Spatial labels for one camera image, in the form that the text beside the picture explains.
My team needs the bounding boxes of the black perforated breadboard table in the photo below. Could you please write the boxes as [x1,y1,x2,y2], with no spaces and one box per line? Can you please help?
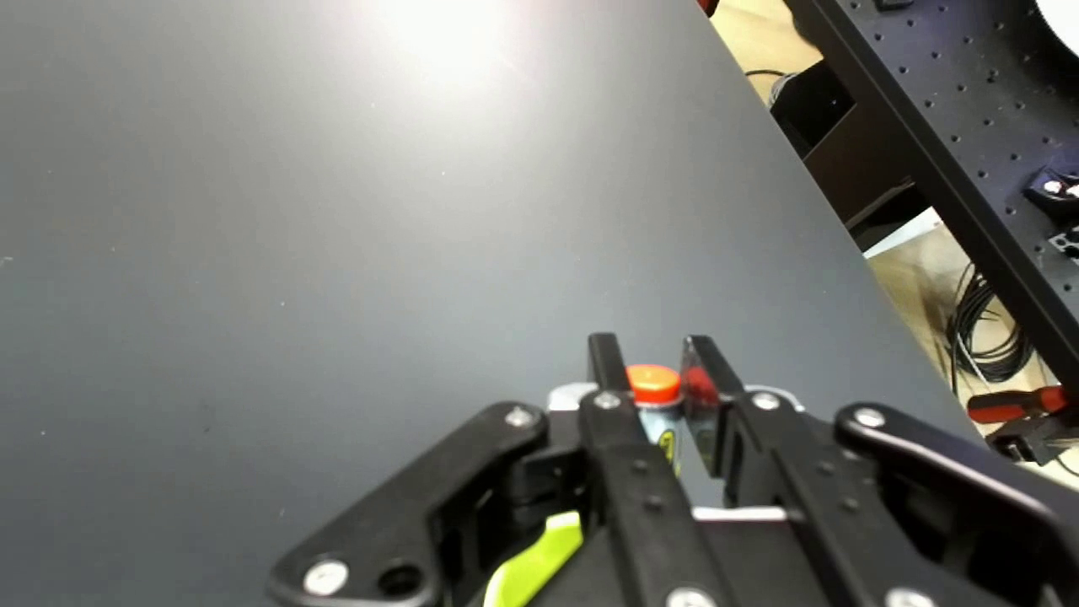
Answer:
[784,0,1079,399]

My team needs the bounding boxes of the red and black tool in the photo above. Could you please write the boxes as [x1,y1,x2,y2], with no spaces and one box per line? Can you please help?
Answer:
[965,381,1074,433]

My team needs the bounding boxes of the dark under-table cabinet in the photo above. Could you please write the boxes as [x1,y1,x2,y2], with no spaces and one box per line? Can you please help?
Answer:
[771,58,937,232]

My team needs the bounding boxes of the black metal clamp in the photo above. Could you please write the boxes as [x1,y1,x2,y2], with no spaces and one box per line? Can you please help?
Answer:
[1023,167,1079,227]

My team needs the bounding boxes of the orange capped marker pen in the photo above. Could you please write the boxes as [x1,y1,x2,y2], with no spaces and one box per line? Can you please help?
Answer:
[625,360,726,457]

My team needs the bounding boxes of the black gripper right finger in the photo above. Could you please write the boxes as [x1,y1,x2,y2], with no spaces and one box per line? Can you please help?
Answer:
[682,332,1079,607]

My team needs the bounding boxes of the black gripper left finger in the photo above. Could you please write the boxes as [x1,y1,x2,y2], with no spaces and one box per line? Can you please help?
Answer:
[266,332,726,607]

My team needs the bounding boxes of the tangled black floor cables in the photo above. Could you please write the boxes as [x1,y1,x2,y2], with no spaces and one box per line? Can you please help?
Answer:
[940,260,1035,389]

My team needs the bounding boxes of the white plastic sheet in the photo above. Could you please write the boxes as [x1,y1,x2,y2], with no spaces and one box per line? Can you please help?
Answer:
[858,206,983,349]

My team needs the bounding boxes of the white round object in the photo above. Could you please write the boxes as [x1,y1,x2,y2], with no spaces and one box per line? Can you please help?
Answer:
[1032,0,1079,52]

